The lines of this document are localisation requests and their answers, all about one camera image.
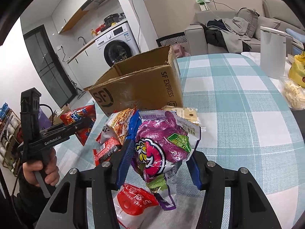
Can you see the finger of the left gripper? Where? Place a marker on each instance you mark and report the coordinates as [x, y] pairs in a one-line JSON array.
[[71, 125]]

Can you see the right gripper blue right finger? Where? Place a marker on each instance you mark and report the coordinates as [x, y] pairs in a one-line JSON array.
[[194, 172]]

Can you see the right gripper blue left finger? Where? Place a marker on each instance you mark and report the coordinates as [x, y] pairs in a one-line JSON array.
[[126, 155]]

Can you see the red dark snack packet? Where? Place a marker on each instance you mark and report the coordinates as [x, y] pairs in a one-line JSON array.
[[104, 152]]

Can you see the red orange chip bag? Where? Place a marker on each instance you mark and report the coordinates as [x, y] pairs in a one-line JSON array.
[[78, 114]]

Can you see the noodle snack bag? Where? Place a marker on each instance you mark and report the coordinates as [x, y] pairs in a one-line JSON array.
[[116, 126]]

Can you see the purple snack bag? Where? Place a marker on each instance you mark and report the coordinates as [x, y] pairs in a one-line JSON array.
[[164, 141]]

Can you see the red white balloon glue bag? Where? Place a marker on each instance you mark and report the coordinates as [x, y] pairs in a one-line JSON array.
[[132, 205]]

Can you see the cream cookie packet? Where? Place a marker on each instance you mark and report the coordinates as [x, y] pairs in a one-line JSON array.
[[189, 114]]

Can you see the person's left hand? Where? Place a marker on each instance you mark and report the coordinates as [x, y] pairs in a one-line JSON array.
[[50, 169]]

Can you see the small cardboard box on floor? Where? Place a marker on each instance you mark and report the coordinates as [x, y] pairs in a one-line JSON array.
[[55, 117]]

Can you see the teal plaid tablecloth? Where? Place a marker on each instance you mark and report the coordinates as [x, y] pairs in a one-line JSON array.
[[247, 124]]

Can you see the black glass door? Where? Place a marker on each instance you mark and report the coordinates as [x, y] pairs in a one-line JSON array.
[[48, 66]]

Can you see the brown cardboard SF box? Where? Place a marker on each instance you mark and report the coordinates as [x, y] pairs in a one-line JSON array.
[[147, 81]]

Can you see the white washing machine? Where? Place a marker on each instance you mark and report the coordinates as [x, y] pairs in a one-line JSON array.
[[118, 44]]

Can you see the clear bag of noodles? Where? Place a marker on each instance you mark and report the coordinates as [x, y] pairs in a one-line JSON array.
[[292, 92]]

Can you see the grey sofa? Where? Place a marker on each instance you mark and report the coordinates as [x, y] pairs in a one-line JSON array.
[[275, 9]]

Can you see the black appliance on washer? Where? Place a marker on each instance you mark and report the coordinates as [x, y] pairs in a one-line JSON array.
[[109, 20]]

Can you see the black patterned chair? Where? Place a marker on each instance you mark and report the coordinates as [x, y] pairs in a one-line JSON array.
[[173, 39]]

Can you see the grey jacket on sofa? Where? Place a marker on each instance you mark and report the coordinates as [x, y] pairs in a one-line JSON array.
[[229, 34]]

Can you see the yellow plastic bag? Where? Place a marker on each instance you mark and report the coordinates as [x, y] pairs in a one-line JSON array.
[[297, 70]]

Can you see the white cylindrical bin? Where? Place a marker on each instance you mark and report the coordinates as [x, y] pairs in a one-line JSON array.
[[273, 52]]

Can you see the grey sofa cushion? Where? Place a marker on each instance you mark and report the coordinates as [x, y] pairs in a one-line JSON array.
[[251, 16]]

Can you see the white power strip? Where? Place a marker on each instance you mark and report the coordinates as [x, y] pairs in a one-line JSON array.
[[203, 4]]

